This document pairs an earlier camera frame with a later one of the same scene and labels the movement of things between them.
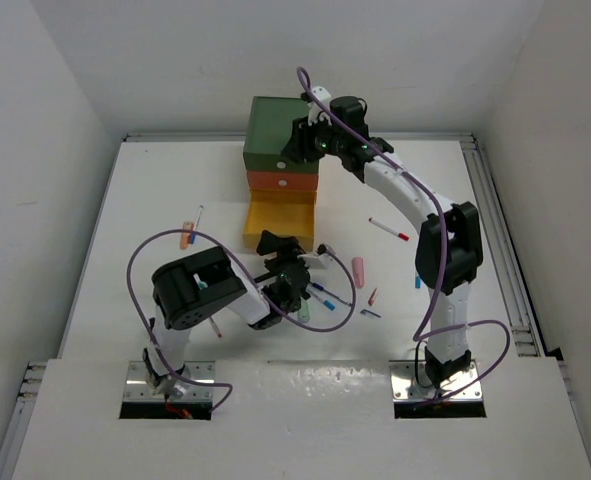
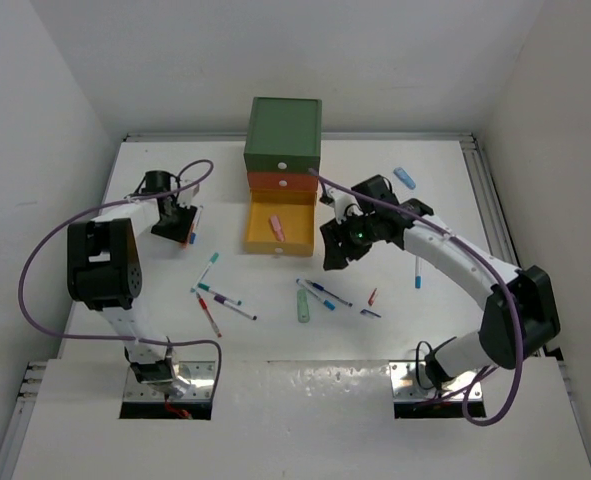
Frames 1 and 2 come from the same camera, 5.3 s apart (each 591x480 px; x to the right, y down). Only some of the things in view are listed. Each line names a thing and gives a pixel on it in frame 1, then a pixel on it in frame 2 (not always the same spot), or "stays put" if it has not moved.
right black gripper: (299, 147) to (335, 253)
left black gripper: (270, 243) to (179, 232)
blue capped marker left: (200, 209) stays put
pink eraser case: (358, 271) to (277, 227)
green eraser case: (304, 313) stays put
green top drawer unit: (268, 133) stays put
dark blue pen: (319, 287) stays put
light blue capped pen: (326, 302) stays put
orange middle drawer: (284, 180) stays put
